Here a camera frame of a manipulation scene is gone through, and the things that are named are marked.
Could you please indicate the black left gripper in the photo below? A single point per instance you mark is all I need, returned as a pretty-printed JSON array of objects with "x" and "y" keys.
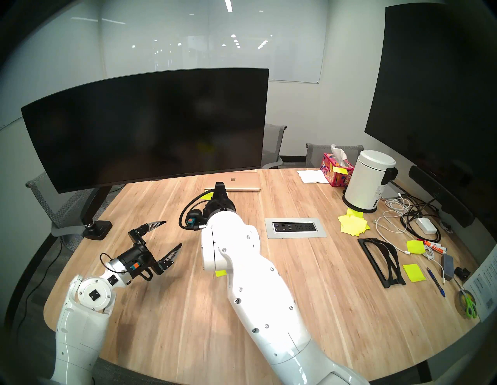
[{"x": 138, "y": 260}]

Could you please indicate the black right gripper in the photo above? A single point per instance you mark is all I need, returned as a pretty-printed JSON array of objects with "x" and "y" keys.
[{"x": 219, "y": 203}]

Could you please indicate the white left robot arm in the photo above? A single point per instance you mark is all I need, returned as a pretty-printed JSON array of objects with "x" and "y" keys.
[{"x": 81, "y": 326}]

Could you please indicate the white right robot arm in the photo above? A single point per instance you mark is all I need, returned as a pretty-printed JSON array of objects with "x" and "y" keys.
[{"x": 252, "y": 279}]

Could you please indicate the curved black ultrawide monitor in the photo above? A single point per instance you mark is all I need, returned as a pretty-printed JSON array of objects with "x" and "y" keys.
[{"x": 147, "y": 128}]

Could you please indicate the yellow note on tissue box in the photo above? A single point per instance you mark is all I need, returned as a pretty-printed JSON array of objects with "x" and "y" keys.
[{"x": 339, "y": 170}]

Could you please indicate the loose yellow sticky notes pile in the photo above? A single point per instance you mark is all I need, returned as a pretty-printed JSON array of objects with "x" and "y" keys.
[{"x": 353, "y": 226}]

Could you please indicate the crumpled yellow sticky note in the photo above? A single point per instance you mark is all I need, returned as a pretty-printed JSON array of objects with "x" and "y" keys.
[{"x": 415, "y": 247}]

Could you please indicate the yellow sticky pad right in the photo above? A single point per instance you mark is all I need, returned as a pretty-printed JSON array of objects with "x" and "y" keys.
[{"x": 414, "y": 273}]

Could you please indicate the rose gold closed laptop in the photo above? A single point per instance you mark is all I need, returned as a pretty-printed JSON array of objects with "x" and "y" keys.
[{"x": 244, "y": 179}]

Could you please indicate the grey mesh office chair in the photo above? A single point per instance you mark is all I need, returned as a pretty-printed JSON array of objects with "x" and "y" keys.
[
  {"x": 273, "y": 143},
  {"x": 50, "y": 209},
  {"x": 316, "y": 153}
]

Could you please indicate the silver table power outlet panel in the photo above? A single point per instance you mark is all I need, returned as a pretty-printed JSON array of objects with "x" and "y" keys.
[{"x": 295, "y": 233}]

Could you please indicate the white paper napkin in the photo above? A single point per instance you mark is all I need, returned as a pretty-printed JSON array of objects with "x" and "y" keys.
[{"x": 312, "y": 176}]

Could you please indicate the colourful tissue box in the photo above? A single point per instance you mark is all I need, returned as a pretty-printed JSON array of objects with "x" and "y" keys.
[{"x": 334, "y": 175}]

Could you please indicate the white cylindrical trash can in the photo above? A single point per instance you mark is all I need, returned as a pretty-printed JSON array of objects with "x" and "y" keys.
[{"x": 365, "y": 182}]

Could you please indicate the black folding laptop stand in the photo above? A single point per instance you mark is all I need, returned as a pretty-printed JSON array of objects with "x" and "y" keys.
[{"x": 392, "y": 283}]

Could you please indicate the white power adapter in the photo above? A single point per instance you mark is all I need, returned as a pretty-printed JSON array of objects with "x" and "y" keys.
[{"x": 426, "y": 226}]

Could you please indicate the red white marker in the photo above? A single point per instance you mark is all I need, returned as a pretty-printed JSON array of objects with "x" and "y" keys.
[{"x": 435, "y": 245}]

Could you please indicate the black video sound bar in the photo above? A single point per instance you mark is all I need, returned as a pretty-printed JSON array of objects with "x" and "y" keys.
[{"x": 438, "y": 194}]

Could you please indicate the blue pen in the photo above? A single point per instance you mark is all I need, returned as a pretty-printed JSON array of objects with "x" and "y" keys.
[{"x": 435, "y": 282}]

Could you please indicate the grey whiteboard eraser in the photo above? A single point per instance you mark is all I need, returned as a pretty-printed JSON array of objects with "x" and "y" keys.
[{"x": 447, "y": 266}]

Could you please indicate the small black clip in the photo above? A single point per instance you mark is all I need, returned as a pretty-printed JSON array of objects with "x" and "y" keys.
[{"x": 461, "y": 273}]

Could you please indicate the clear tape roll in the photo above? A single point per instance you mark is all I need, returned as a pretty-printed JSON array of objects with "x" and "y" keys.
[{"x": 460, "y": 306}]

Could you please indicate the white printed paper sheet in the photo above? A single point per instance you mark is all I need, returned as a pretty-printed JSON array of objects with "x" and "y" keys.
[{"x": 483, "y": 287}]

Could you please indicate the glass wall whiteboard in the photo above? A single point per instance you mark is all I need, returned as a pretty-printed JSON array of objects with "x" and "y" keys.
[{"x": 271, "y": 46}]

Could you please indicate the large black wall television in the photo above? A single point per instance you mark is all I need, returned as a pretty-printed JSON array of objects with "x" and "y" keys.
[{"x": 427, "y": 97}]

